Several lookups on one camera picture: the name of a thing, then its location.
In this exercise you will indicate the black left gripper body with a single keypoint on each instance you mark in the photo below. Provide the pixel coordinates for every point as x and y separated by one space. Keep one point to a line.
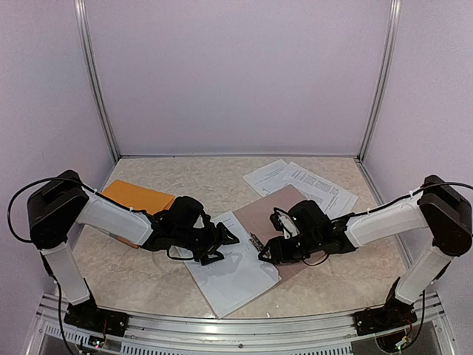
199 243

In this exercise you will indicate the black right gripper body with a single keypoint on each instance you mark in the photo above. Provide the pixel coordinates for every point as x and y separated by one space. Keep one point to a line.
309 244

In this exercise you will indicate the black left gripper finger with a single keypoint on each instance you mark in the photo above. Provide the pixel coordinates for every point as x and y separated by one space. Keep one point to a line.
226 237
208 259

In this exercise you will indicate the white printed paper stack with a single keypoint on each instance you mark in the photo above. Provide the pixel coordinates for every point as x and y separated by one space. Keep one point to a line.
239 278

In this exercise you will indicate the pink file folder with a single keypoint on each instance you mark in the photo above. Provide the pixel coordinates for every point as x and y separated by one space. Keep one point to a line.
255 218

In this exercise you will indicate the white printed sheet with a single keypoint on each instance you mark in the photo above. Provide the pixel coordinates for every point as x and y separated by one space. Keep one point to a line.
265 180
331 198

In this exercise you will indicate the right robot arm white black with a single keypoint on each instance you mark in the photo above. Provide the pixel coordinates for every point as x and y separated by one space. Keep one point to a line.
436 205

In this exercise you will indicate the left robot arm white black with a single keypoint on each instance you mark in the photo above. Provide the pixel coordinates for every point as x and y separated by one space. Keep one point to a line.
64 201

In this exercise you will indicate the metal folder clip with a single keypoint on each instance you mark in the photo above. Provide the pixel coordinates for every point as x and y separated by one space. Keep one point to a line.
256 242

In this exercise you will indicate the orange book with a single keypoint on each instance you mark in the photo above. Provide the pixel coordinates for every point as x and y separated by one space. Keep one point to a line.
137 197

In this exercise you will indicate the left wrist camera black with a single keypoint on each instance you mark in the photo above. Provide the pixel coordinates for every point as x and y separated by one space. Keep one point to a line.
186 211

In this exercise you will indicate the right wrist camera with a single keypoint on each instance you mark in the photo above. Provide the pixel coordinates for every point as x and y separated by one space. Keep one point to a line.
283 222

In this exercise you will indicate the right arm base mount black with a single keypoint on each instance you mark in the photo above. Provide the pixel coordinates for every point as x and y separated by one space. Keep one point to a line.
392 314

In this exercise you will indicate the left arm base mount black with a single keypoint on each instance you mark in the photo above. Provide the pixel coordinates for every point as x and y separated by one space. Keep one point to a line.
89 316

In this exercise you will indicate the front aluminium rail base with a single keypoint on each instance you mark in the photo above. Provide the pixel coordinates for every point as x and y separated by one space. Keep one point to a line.
333 333

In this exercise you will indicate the left aluminium frame post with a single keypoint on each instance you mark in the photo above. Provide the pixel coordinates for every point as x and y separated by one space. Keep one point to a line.
94 80

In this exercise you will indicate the aluminium frame post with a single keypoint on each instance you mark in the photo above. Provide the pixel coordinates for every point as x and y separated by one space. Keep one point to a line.
383 75
94 80

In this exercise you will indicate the right aluminium frame post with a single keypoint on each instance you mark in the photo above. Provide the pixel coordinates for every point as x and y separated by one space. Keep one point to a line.
383 75

